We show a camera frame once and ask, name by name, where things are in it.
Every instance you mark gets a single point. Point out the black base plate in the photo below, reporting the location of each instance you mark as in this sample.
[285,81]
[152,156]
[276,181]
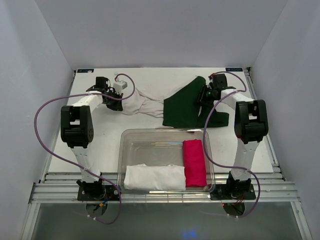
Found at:
[220,192]
[105,192]

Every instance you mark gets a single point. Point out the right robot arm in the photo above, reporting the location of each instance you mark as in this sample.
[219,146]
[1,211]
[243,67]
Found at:
[250,127]

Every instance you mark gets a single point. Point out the clear plastic bin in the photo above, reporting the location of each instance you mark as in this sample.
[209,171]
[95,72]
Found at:
[157,148]

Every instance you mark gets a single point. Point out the rolled white t-shirt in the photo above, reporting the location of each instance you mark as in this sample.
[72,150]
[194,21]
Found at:
[155,178]

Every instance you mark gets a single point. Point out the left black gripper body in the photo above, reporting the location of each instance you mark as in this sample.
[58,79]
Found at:
[112,104]

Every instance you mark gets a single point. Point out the blue corner label right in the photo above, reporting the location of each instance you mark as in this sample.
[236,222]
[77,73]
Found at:
[233,69]

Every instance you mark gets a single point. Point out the blue corner label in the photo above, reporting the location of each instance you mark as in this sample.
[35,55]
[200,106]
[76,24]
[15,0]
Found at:
[233,69]
[85,70]

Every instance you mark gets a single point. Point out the aluminium frame rails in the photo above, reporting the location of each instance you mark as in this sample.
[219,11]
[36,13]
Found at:
[278,214]

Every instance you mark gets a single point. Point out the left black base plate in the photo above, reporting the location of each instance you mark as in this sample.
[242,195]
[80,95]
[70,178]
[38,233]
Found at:
[105,192]

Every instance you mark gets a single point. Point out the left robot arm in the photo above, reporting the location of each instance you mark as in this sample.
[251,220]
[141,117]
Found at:
[77,130]

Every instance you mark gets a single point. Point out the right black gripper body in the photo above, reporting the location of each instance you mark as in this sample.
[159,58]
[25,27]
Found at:
[206,96]

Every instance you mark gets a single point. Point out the blue corner label left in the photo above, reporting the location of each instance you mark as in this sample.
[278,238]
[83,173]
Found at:
[85,70]

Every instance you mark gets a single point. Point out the rolled pink t-shirt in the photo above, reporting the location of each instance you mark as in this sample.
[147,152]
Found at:
[194,163]

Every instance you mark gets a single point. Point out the white and green t-shirt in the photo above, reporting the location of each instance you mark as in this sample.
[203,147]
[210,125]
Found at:
[180,110]

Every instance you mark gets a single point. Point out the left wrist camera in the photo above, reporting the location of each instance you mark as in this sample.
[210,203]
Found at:
[120,85]

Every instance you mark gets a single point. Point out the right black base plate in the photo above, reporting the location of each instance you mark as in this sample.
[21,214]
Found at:
[220,192]

